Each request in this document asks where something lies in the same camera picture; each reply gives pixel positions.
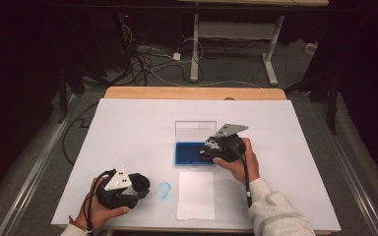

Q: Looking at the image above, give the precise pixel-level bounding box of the black metal stand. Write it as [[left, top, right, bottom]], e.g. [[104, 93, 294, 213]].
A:
[[284, 65, 341, 136]]

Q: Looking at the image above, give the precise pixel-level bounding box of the long white floor cable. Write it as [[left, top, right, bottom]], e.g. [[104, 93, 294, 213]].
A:
[[147, 67, 264, 89]]

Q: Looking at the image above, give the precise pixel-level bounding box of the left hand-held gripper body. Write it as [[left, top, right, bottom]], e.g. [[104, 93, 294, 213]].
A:
[[94, 165, 140, 210]]

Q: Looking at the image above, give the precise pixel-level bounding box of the white power strip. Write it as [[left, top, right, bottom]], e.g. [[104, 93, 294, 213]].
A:
[[304, 42, 319, 55]]

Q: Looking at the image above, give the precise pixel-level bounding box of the small white paper sheet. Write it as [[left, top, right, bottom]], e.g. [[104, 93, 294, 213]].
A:
[[176, 171, 217, 221]]

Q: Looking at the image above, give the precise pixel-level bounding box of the person's left hand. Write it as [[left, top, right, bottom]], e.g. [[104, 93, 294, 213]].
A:
[[75, 177, 131, 231]]

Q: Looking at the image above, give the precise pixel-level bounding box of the black round stamp cap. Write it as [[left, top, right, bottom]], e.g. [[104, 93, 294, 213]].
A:
[[129, 172, 152, 193]]

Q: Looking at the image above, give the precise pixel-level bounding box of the thin black floor cable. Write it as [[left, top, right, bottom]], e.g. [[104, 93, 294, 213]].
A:
[[62, 101, 99, 165]]

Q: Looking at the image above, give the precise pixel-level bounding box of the right hand-held gripper black cable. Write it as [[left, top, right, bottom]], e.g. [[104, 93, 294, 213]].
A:
[[225, 144, 254, 209]]

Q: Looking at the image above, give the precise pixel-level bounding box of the blue ink pad clear lid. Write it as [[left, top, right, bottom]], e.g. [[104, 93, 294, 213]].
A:
[[174, 120, 219, 167]]

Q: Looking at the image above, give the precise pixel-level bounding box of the left hand-held gripper black cable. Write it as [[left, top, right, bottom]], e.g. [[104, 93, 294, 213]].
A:
[[82, 168, 117, 236]]

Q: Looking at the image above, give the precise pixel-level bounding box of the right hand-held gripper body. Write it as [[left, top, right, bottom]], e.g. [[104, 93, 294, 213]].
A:
[[214, 124, 249, 163]]

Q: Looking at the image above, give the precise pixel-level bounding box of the tangle of black cables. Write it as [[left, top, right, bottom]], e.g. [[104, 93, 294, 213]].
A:
[[117, 23, 205, 87]]

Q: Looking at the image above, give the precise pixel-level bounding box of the large white table cover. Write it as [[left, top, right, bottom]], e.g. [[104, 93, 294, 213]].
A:
[[50, 97, 343, 232]]

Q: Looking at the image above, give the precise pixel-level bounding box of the white metal frame desk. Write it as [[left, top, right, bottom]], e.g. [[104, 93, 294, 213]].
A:
[[176, 0, 330, 87]]

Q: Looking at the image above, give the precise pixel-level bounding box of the aluminium floor rail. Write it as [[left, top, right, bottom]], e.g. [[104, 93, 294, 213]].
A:
[[0, 94, 83, 236], [308, 97, 378, 236]]

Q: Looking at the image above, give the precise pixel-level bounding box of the hand-held gripper black cable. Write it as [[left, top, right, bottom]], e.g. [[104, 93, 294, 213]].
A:
[[82, 168, 117, 236], [225, 144, 254, 209]]

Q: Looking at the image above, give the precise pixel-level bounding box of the person's right hand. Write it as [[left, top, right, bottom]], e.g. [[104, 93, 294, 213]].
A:
[[212, 137, 261, 187]]

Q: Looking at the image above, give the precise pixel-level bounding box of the red wrist band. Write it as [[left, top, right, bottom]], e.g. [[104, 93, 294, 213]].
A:
[[68, 215, 95, 234]]

